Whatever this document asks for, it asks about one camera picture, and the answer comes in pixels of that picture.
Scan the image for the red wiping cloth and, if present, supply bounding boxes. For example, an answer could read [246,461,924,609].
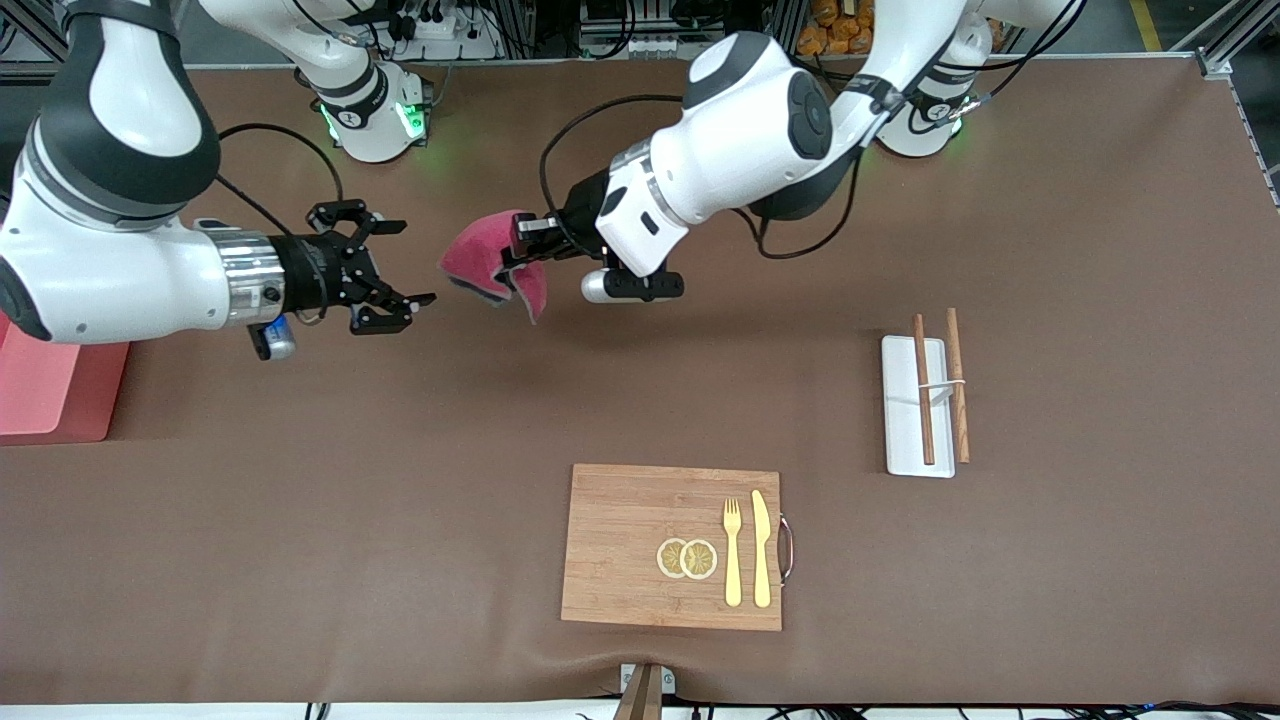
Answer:
[441,209,550,324]

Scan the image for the yellow knife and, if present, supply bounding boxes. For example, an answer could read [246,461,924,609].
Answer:
[750,489,774,610]

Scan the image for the white socket strip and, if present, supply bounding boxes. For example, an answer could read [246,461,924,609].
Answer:
[618,34,728,60]

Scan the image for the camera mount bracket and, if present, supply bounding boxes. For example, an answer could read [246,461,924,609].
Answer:
[611,661,678,720]

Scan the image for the pink plastic bin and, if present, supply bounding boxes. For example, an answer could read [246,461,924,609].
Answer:
[0,314,132,446]

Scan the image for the orange snack bags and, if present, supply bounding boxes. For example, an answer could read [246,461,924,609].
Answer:
[796,0,883,57]

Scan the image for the wooden cutting board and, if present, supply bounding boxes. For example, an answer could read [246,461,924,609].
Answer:
[560,463,797,633]

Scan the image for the yellow fork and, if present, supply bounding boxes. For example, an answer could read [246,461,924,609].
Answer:
[722,497,745,609]

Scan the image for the white power strip with plugs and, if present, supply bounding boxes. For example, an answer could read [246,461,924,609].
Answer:
[383,5,503,63]

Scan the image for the brown wooden rod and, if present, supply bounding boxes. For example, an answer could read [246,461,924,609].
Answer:
[944,307,973,465]
[912,313,937,467]

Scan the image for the aluminium frame profile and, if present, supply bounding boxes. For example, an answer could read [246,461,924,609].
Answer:
[1168,0,1280,83]

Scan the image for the white rack base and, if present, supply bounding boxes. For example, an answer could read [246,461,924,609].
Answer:
[880,334,957,480]

